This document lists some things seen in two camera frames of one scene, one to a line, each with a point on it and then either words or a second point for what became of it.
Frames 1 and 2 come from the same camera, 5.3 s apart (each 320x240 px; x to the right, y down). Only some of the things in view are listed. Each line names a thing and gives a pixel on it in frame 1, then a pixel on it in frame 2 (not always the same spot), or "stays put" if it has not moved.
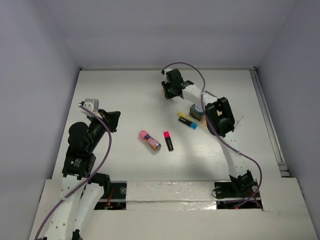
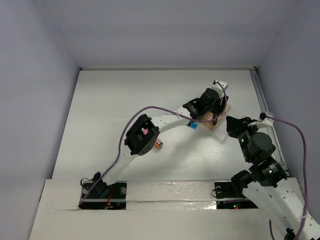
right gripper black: x=168 y=94 → x=234 y=125
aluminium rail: x=283 y=169 stays put
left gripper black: x=107 y=121 → x=222 y=105
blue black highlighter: x=193 y=125 stays put
